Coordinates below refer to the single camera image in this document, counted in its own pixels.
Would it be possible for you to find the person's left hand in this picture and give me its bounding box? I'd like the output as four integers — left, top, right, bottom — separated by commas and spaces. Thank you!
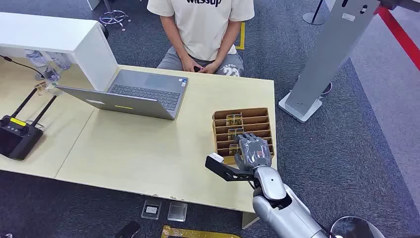
198, 61, 220, 75

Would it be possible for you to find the person's right hand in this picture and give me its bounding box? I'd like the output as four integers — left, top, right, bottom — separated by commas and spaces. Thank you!
181, 57, 199, 73

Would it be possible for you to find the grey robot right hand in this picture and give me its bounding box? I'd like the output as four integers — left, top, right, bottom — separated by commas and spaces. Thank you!
234, 132, 273, 172

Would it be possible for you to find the transparent card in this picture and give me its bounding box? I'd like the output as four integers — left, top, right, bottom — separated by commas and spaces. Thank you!
227, 128, 245, 141
226, 114, 243, 126

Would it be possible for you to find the wooden slotted card holder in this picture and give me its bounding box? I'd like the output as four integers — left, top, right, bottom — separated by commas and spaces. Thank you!
212, 107, 275, 166

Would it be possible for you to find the person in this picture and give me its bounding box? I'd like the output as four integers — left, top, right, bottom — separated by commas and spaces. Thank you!
147, 0, 256, 78

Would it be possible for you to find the grey open laptop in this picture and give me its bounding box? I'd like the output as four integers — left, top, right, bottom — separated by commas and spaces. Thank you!
55, 69, 189, 121

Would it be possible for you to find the table leg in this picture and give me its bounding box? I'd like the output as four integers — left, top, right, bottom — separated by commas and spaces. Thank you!
241, 212, 260, 230

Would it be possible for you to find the chrome chair base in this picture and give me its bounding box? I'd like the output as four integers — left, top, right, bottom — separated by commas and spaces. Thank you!
99, 9, 131, 32

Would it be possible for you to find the floor box with plain lid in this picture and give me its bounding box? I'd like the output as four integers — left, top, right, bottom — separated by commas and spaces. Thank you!
167, 201, 188, 223

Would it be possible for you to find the crinkled yellow floor tape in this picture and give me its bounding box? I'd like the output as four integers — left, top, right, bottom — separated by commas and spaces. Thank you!
160, 225, 242, 238

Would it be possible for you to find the metal stanchion base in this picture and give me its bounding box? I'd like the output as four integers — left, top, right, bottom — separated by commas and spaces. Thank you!
302, 0, 326, 26

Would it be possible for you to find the floor socket box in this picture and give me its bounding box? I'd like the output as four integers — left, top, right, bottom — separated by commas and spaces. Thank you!
141, 199, 162, 221

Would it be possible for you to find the grey kiosk stand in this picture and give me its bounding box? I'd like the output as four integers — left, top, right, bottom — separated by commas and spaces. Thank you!
278, 0, 381, 124

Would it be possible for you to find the white desk shelf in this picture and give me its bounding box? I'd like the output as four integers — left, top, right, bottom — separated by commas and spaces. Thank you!
0, 12, 119, 92

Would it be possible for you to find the clear plastic water bottle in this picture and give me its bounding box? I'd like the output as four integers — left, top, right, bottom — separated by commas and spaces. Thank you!
42, 66, 62, 83
24, 49, 50, 68
48, 51, 72, 70

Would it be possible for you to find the black object on floor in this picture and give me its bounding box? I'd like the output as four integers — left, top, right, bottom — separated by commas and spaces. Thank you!
114, 220, 141, 238

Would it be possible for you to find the black remote controller with antennas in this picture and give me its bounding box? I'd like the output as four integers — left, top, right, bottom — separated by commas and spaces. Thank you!
0, 87, 58, 161

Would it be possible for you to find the red barrier belt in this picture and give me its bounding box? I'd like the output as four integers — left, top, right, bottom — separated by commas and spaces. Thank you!
374, 4, 420, 72

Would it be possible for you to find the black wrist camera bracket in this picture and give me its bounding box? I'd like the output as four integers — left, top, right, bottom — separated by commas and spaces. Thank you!
205, 155, 256, 182

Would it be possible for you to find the round chrome ring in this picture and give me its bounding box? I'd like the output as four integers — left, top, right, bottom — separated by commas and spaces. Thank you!
329, 216, 386, 238

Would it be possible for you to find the black cable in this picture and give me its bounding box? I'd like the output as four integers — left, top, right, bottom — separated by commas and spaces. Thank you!
0, 55, 46, 79

